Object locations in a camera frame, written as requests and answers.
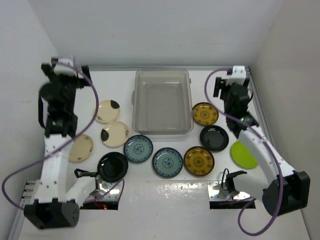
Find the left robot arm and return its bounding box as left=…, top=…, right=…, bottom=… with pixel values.
left=23, top=57, right=96, bottom=230

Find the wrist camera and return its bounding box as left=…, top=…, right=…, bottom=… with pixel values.
left=226, top=65, right=247, bottom=86
left=51, top=56, right=77, bottom=76

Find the lime green plate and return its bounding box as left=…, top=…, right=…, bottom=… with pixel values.
left=230, top=141, right=259, bottom=170

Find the cream plate near left edge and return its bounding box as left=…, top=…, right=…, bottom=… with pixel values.
left=68, top=134, right=94, bottom=163

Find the black plate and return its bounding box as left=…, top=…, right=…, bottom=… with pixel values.
left=199, top=125, right=229, bottom=152
left=97, top=152, right=129, bottom=183

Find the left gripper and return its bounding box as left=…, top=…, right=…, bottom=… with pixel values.
left=44, top=62, right=92, bottom=110

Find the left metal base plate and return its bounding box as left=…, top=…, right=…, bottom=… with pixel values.
left=84, top=179, right=125, bottom=203

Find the teal patterned plate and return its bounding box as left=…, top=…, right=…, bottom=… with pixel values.
left=123, top=134, right=154, bottom=164
left=152, top=147, right=183, bottom=179

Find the yellow patterned plate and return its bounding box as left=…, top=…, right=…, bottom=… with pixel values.
left=183, top=146, right=215, bottom=177
left=192, top=102, right=219, bottom=126

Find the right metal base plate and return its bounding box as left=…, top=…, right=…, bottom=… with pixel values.
left=207, top=180, right=252, bottom=202

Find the metal base plate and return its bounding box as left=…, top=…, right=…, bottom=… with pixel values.
left=84, top=179, right=125, bottom=203
left=207, top=180, right=252, bottom=202

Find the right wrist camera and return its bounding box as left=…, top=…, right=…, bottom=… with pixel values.
left=226, top=65, right=247, bottom=86

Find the teal patterned plate left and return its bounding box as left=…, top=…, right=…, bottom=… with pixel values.
left=123, top=134, right=154, bottom=164

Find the cream plate green patch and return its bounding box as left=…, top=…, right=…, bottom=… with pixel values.
left=100, top=121, right=129, bottom=148
left=95, top=100, right=121, bottom=124

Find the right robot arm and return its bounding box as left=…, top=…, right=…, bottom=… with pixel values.
left=213, top=77, right=311, bottom=216

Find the teal patterned plate right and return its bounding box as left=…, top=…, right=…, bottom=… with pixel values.
left=152, top=147, right=183, bottom=179

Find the clear plastic bin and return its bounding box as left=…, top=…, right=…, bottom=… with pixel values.
left=131, top=68, right=194, bottom=135

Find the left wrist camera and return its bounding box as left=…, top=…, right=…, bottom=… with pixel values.
left=51, top=56, right=77, bottom=76

